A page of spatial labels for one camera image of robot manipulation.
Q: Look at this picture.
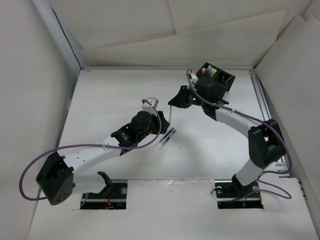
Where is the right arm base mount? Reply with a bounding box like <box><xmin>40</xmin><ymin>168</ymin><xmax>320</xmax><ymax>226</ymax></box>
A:
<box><xmin>211</xmin><ymin>176</ymin><xmax>264</xmax><ymax>210</ymax></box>

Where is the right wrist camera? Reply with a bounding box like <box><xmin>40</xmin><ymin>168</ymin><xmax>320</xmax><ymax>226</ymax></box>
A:
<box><xmin>186</xmin><ymin>71</ymin><xmax>198</xmax><ymax>83</ymax></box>

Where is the blue cap gel pen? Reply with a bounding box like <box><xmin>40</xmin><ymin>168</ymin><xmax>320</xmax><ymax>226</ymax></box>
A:
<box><xmin>157</xmin><ymin>129</ymin><xmax>177</xmax><ymax>150</ymax></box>

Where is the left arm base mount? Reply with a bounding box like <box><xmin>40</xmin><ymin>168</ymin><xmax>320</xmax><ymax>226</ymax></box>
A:
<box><xmin>80</xmin><ymin>171</ymin><xmax>128</xmax><ymax>210</ymax></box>

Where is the green gel pen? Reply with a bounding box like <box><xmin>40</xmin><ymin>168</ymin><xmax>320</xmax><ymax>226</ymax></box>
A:
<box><xmin>168</xmin><ymin>105</ymin><xmax>172</xmax><ymax>125</ymax></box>

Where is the black slotted organizer box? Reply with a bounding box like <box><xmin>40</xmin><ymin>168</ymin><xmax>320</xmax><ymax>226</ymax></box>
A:
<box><xmin>196</xmin><ymin>62</ymin><xmax>236</xmax><ymax>92</ymax></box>

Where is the purple cable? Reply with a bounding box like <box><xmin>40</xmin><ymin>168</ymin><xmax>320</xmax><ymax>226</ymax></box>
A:
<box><xmin>186</xmin><ymin>68</ymin><xmax>293</xmax><ymax>203</ymax></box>
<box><xmin>19</xmin><ymin>98</ymin><xmax>162</xmax><ymax>208</ymax></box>

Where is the dark cap gel pen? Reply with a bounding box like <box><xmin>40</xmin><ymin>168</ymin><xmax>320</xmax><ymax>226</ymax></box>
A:
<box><xmin>159</xmin><ymin>127</ymin><xmax>175</xmax><ymax>143</ymax></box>

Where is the yellow cap highlighter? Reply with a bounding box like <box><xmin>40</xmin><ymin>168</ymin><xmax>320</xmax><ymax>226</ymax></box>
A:
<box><xmin>210</xmin><ymin>68</ymin><xmax>217</xmax><ymax>78</ymax></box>

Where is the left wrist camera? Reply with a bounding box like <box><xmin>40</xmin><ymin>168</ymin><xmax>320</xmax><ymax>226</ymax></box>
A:
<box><xmin>141</xmin><ymin>97</ymin><xmax>159</xmax><ymax>114</ymax></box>

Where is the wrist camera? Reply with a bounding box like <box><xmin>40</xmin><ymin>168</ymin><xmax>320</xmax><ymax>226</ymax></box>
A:
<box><xmin>186</xmin><ymin>71</ymin><xmax>198</xmax><ymax>83</ymax></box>
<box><xmin>141</xmin><ymin>97</ymin><xmax>159</xmax><ymax>114</ymax></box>

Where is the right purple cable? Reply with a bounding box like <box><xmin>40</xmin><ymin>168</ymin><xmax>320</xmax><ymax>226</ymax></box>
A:
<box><xmin>186</xmin><ymin>68</ymin><xmax>293</xmax><ymax>203</ymax></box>

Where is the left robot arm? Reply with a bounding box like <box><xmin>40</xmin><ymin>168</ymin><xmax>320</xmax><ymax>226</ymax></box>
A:
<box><xmin>36</xmin><ymin>110</ymin><xmax>170</xmax><ymax>206</ymax></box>

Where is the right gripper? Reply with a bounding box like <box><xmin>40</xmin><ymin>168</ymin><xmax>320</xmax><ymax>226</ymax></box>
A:
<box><xmin>168</xmin><ymin>85</ymin><xmax>207</xmax><ymax>109</ymax></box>

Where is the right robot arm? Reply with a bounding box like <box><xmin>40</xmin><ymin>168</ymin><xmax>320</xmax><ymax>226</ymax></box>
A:
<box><xmin>168</xmin><ymin>74</ymin><xmax>288</xmax><ymax>202</ymax></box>

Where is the aluminium rail right side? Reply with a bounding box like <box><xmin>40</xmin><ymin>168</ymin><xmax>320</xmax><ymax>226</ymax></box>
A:
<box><xmin>249</xmin><ymin>69</ymin><xmax>293</xmax><ymax>198</ymax></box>

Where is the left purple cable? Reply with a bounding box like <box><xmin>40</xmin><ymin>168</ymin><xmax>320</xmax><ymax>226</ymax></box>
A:
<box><xmin>19</xmin><ymin>98</ymin><xmax>162</xmax><ymax>208</ymax></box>

